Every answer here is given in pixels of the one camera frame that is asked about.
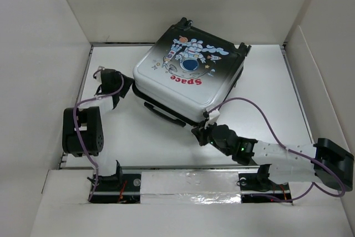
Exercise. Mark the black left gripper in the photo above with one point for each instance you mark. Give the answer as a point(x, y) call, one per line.
point(127, 85)

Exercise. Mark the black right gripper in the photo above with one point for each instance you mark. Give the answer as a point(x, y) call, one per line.
point(199, 133)

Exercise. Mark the black white space suitcase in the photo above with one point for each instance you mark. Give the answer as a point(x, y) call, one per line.
point(186, 72)

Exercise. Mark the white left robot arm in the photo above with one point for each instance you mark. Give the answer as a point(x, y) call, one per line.
point(82, 131)

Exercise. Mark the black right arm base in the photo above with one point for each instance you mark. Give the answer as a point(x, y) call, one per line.
point(257, 188)

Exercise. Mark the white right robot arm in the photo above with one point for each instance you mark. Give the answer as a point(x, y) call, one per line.
point(323, 162)

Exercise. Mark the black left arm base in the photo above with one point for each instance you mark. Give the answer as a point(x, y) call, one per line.
point(118, 188)

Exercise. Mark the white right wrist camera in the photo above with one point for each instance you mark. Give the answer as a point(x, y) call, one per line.
point(211, 117)

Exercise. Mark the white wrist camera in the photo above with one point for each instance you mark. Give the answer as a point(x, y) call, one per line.
point(98, 71)
point(211, 117)

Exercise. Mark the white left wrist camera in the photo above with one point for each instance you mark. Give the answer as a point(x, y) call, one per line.
point(98, 71)

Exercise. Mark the aluminium mounting rail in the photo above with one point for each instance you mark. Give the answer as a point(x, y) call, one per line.
point(189, 182)

